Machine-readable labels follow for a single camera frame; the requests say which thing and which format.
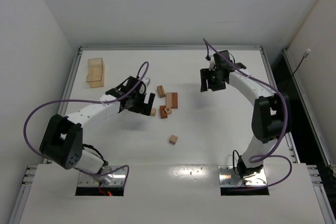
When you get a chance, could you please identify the lone light wood cube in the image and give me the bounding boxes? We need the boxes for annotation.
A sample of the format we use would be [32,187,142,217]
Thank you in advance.
[169,135,178,145]

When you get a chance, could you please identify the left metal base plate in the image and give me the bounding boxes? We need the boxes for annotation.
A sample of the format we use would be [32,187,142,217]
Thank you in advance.
[77,166,128,187]

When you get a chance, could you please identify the light rectangular wood block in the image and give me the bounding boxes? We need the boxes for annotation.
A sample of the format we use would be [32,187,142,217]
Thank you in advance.
[157,85,166,98]

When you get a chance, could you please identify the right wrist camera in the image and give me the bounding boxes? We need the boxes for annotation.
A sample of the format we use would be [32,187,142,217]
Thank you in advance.
[205,55,216,71]

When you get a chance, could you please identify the reddish long wood block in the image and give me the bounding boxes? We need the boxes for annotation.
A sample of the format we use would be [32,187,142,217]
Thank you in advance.
[171,92,178,109]

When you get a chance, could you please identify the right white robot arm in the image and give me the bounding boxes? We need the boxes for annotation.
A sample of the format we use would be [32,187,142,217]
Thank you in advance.
[200,50,290,178]

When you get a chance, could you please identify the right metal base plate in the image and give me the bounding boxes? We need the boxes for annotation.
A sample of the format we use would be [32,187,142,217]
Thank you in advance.
[218,165,267,189]

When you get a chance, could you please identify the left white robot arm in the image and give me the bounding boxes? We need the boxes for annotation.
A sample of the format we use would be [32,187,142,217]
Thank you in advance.
[39,76,155,179]

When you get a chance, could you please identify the black wall cable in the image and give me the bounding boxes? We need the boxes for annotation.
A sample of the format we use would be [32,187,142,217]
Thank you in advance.
[278,48,312,96]

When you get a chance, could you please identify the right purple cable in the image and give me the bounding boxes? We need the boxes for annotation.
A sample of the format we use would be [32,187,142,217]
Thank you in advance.
[202,38,293,188]

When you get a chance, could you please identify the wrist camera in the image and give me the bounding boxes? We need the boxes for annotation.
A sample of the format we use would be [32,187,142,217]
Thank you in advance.
[205,55,216,71]
[140,77,151,94]

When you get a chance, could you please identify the purple cable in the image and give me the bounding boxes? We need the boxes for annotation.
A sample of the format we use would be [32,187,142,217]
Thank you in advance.
[23,61,150,180]
[202,38,293,188]

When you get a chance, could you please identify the letter N wood cube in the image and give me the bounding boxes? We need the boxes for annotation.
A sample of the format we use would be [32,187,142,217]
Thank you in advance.
[164,107,172,115]

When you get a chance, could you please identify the letter Q wood cube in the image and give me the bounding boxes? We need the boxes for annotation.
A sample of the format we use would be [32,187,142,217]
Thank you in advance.
[150,108,156,116]

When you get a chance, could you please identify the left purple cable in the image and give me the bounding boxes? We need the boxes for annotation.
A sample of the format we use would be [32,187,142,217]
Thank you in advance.
[23,61,150,180]

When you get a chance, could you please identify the brown arch wood block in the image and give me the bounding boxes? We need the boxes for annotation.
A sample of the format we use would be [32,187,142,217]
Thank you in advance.
[160,105,168,119]

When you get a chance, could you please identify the metal base plate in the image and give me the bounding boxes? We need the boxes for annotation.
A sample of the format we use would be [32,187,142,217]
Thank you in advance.
[218,165,267,189]
[77,166,128,187]

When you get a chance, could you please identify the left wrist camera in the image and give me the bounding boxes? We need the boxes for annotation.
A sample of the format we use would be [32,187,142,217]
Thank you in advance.
[140,77,151,94]

